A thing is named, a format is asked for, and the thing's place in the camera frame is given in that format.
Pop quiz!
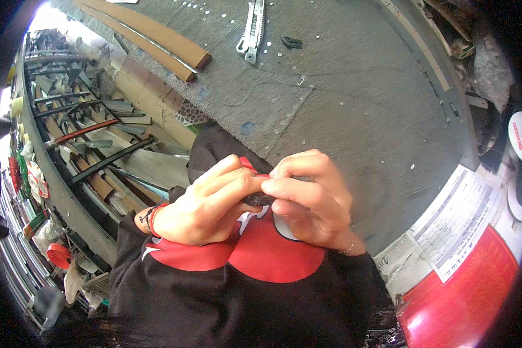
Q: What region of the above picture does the stack of silver rails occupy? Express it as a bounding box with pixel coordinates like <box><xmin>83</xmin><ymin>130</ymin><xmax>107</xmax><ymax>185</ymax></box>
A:
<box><xmin>0</xmin><ymin>172</ymin><xmax>58</xmax><ymax>329</ymax></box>

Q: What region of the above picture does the grey felt table mat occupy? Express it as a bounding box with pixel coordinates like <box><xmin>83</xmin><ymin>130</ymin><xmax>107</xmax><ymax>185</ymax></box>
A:
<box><xmin>48</xmin><ymin>0</ymin><xmax>480</xmax><ymax>257</ymax></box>

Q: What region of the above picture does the red plastic folder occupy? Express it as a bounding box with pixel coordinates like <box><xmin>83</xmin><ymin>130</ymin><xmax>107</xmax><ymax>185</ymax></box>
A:
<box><xmin>396</xmin><ymin>224</ymin><xmax>519</xmax><ymax>348</ymax></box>

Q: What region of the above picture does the small black plastic part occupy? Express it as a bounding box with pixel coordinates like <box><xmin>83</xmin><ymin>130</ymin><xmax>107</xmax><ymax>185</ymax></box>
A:
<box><xmin>242</xmin><ymin>193</ymin><xmax>277</xmax><ymax>207</ymax></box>

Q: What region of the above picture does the silver metal hand tool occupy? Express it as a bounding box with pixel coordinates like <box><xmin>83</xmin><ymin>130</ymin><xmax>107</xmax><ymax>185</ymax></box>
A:
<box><xmin>236</xmin><ymin>0</ymin><xmax>266</xmax><ymax>65</ymax></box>

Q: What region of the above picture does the heap of coloured bags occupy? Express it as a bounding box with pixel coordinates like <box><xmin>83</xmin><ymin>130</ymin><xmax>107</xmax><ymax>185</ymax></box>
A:
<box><xmin>8</xmin><ymin>139</ymin><xmax>49</xmax><ymax>205</ymax></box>

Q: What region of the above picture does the pile of black metal parts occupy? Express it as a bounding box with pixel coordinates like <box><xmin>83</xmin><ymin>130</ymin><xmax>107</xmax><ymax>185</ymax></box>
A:
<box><xmin>365</xmin><ymin>304</ymin><xmax>408</xmax><ymax>348</ymax></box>

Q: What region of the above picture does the honeycomb patterned sheet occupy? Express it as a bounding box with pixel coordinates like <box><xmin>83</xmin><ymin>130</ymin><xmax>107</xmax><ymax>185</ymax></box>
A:
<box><xmin>174</xmin><ymin>100</ymin><xmax>210</xmax><ymax>127</ymax></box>

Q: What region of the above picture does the long wooden slat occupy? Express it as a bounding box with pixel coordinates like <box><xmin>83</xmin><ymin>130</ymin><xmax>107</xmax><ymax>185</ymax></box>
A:
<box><xmin>79</xmin><ymin>0</ymin><xmax>212</xmax><ymax>70</ymax></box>
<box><xmin>72</xmin><ymin>0</ymin><xmax>197</xmax><ymax>83</ymax></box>

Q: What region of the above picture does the cluttered side shelf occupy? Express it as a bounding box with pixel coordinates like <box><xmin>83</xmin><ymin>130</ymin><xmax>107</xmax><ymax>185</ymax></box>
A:
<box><xmin>421</xmin><ymin>0</ymin><xmax>480</xmax><ymax>60</ymax></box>

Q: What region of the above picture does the red string bracelet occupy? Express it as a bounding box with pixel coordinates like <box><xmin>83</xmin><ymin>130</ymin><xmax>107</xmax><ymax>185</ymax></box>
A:
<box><xmin>147</xmin><ymin>202</ymin><xmax>171</xmax><ymax>238</ymax></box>

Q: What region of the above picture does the printed paper form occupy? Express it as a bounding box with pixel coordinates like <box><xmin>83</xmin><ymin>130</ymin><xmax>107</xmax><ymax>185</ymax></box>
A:
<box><xmin>406</xmin><ymin>164</ymin><xmax>502</xmax><ymax>284</ymax></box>

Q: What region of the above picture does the person's body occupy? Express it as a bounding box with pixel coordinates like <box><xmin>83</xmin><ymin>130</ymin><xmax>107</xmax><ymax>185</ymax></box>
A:
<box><xmin>106</xmin><ymin>122</ymin><xmax>394</xmax><ymax>348</ymax></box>

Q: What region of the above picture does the person's right hand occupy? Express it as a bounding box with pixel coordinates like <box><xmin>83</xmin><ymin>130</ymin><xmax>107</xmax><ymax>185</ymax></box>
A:
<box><xmin>261</xmin><ymin>149</ymin><xmax>357</xmax><ymax>253</ymax></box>

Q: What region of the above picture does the person's left hand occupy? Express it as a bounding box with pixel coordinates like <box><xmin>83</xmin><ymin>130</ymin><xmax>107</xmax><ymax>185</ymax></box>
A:
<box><xmin>150</xmin><ymin>154</ymin><xmax>271</xmax><ymax>247</ymax></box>

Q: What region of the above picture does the crumpled clear plastic bag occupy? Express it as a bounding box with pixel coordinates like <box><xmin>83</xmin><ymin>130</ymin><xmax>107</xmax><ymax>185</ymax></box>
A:
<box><xmin>471</xmin><ymin>34</ymin><xmax>516</xmax><ymax>114</ymax></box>

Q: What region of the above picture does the thin metal rod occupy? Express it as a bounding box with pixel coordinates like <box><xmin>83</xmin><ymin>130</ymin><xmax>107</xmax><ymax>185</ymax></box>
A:
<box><xmin>93</xmin><ymin>6</ymin><xmax>198</xmax><ymax>75</ymax></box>

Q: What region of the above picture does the plain white roll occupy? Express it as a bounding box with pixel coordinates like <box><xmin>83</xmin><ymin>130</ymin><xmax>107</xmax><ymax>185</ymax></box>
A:
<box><xmin>506</xmin><ymin>183</ymin><xmax>522</xmax><ymax>222</ymax></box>

